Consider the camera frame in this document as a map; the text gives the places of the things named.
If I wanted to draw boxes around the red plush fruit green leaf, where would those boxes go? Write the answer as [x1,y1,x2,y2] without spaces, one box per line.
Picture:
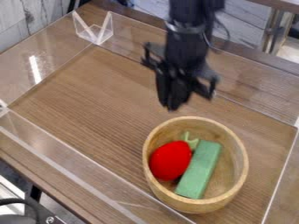
[150,131,201,181]

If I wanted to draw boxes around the green rectangular block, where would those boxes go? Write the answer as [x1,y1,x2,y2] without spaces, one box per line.
[175,140,222,200]

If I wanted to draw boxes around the wooden bowl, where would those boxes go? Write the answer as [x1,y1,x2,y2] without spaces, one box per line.
[143,116,249,214]

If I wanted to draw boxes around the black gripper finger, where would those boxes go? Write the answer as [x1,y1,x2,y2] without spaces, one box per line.
[169,78,193,111]
[155,73,173,107]

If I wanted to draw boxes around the black table leg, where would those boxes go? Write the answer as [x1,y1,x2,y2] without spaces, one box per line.
[30,185,43,201]

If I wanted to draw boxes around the metal frame in background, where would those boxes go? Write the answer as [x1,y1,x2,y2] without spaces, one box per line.
[262,9,295,55]

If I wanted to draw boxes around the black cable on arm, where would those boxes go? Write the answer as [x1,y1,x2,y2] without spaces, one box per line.
[203,17,231,55]

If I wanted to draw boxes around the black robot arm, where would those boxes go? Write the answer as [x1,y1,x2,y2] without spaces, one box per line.
[142,0,226,111]

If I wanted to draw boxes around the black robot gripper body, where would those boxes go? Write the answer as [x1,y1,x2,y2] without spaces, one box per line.
[142,22,221,100]

